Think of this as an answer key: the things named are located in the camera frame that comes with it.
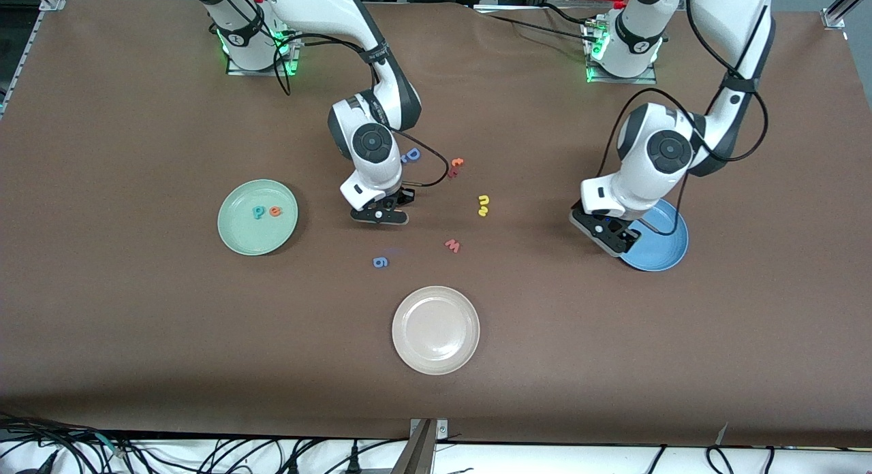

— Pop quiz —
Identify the small metal bracket plate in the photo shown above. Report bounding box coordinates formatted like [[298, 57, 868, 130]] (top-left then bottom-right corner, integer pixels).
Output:
[[409, 418, 449, 442]]

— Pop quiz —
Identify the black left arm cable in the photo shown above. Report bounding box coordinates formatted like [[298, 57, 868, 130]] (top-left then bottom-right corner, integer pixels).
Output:
[[599, 0, 770, 240]]

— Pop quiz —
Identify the blue plate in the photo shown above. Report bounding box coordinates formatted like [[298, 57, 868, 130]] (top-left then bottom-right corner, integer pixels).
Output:
[[617, 198, 689, 272]]

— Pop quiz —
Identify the thick black cable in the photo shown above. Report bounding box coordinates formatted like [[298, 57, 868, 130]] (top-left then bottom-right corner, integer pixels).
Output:
[[0, 411, 127, 474]]

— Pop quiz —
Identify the black cable on mat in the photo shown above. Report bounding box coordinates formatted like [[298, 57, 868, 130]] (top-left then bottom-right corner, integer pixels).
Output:
[[485, 3, 595, 42]]

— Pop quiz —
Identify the black looped cable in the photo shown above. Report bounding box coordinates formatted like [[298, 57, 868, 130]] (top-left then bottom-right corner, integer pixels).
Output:
[[706, 445, 735, 474]]

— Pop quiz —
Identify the aluminium profile bar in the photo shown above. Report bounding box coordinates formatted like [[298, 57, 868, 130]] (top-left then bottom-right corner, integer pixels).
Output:
[[392, 420, 437, 474]]

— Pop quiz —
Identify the beige plate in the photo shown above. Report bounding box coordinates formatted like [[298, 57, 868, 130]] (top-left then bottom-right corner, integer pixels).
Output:
[[391, 285, 481, 376]]

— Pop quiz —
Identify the brown table mat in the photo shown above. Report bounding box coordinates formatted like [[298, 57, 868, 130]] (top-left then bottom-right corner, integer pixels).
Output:
[[0, 0, 872, 449]]

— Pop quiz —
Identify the pale green plate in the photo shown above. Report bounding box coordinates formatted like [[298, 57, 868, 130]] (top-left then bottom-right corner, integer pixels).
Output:
[[217, 179, 299, 257]]

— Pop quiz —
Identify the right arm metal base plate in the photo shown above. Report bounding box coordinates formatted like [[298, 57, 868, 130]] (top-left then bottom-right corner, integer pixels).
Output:
[[226, 25, 305, 76]]

